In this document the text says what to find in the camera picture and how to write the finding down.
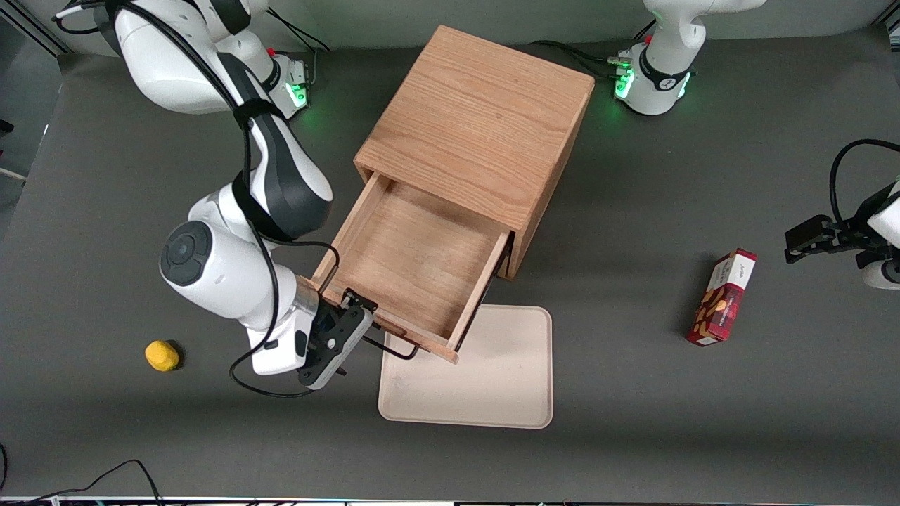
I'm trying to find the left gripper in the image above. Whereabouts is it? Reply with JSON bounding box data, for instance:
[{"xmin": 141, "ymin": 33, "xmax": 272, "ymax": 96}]
[{"xmin": 785, "ymin": 190, "xmax": 892, "ymax": 270}]

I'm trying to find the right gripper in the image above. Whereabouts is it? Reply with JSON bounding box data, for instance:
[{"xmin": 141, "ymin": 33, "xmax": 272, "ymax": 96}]
[{"xmin": 298, "ymin": 287, "xmax": 379, "ymax": 392}]

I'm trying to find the black metal drawer handle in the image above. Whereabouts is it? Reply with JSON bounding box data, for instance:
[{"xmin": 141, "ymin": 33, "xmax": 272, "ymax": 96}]
[{"xmin": 361, "ymin": 329, "xmax": 421, "ymax": 362}]

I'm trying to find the wooden drawer with shallow front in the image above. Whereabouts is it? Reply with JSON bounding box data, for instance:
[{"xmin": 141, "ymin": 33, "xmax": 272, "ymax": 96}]
[{"xmin": 299, "ymin": 171, "xmax": 511, "ymax": 365}]

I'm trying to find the wooden drawer cabinet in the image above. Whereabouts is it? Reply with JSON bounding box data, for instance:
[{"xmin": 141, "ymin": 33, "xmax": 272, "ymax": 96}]
[{"xmin": 354, "ymin": 25, "xmax": 596, "ymax": 281}]

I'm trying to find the red cookie box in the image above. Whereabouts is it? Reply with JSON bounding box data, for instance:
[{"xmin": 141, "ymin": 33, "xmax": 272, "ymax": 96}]
[{"xmin": 686, "ymin": 248, "xmax": 758, "ymax": 347}]

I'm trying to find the beige plastic tray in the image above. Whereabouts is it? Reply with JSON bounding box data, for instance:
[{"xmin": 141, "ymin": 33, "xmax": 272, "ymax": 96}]
[{"xmin": 378, "ymin": 304, "xmax": 554, "ymax": 430}]

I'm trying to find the yellow lemon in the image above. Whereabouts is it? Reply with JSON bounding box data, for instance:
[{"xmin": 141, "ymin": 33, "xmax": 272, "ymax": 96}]
[{"xmin": 145, "ymin": 340, "xmax": 181, "ymax": 372}]

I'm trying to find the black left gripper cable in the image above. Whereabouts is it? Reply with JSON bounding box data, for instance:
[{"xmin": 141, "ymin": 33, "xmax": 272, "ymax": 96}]
[{"xmin": 829, "ymin": 138, "xmax": 900, "ymax": 227}]

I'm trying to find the black floor cable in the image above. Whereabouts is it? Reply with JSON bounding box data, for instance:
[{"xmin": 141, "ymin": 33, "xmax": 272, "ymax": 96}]
[{"xmin": 0, "ymin": 460, "xmax": 165, "ymax": 506}]

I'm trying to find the black left arm base cable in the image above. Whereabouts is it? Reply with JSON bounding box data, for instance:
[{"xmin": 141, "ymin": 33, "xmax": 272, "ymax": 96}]
[{"xmin": 527, "ymin": 39, "xmax": 636, "ymax": 80}]

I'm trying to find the black arm base cable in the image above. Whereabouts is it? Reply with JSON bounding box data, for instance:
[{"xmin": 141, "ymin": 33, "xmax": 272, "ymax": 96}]
[
  {"xmin": 527, "ymin": 39, "xmax": 636, "ymax": 80},
  {"xmin": 269, "ymin": 7, "xmax": 333, "ymax": 86}
]

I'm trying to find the black right arm base cable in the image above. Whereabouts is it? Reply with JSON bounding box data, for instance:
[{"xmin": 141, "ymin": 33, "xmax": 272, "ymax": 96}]
[{"xmin": 269, "ymin": 7, "xmax": 333, "ymax": 86}]

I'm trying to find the black frame profile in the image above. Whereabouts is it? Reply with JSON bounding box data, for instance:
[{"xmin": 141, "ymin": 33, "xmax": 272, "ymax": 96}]
[{"xmin": 0, "ymin": 13, "xmax": 72, "ymax": 57}]

